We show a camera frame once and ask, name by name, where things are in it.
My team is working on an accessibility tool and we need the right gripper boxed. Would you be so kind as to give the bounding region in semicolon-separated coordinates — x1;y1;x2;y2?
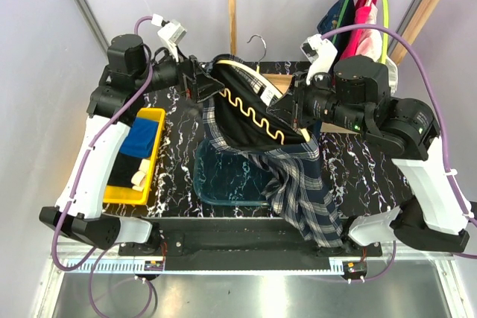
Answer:
267;68;370;134

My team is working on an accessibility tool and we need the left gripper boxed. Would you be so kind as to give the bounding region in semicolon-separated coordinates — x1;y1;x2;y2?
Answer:
135;39;225;102

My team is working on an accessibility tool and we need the cream wavy skirt hanger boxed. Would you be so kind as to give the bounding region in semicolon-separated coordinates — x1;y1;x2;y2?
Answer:
215;34;312;146

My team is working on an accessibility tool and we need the navy plaid skirt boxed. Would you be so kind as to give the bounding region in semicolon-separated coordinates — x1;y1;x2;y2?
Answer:
203;54;343;248

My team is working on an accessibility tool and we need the blue denim garment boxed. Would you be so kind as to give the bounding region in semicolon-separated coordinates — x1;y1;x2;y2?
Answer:
317;0;356;34

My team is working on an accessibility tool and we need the pink red t-shirt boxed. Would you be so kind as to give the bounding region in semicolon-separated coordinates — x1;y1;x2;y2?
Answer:
340;0;382;61

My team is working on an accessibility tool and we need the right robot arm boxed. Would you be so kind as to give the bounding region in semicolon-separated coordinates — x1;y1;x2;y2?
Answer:
267;55;474;256

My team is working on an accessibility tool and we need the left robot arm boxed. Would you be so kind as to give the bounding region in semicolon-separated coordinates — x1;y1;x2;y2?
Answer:
39;34;224;255

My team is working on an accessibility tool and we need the lime green hanger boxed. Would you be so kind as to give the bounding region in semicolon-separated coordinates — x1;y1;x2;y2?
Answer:
379;0;393;67

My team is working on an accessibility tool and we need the blue folded cloth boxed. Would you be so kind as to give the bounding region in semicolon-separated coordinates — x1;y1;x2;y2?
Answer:
119;118;159;159

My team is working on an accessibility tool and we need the clear blue plastic tub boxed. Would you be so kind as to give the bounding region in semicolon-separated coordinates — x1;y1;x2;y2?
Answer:
193;139;273;207

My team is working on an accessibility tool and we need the white garment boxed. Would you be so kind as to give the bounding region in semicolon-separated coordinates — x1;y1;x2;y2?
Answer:
364;29;399;95

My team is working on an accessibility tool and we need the black folded cloth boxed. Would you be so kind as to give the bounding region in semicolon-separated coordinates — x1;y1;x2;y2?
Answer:
107;153;142;188

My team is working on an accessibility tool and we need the yellow plastic bin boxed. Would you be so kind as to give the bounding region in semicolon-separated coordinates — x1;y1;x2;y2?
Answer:
103;108;165;206

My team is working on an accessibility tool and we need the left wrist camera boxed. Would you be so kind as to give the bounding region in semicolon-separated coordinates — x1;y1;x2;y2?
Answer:
151;14;187;63

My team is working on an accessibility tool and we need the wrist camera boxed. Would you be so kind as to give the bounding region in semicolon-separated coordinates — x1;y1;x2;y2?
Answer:
151;14;187;63
300;34;338;85

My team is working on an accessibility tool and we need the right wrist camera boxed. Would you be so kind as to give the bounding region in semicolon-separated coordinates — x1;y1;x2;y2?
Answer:
300;34;338;85

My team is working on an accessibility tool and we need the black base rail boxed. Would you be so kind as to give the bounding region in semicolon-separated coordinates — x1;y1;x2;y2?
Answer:
118;217;382;273

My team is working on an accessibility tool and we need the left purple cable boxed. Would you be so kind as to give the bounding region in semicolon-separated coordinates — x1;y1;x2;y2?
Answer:
50;15;159;318

